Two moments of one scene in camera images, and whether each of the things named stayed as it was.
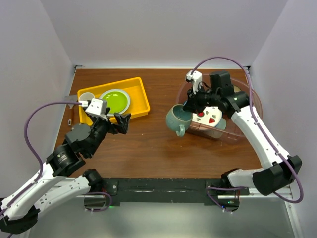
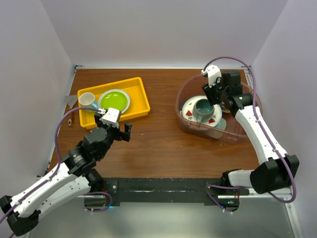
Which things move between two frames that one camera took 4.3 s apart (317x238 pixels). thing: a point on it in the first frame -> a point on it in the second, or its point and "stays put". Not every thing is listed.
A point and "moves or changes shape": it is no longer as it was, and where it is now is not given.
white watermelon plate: [211, 116] stays put
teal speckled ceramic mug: [178, 119] -> [202, 109]
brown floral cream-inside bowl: [236, 89] moves or changes shape
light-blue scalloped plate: [123, 91] stays put
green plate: [117, 101] stays put
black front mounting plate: [213, 191] stays put
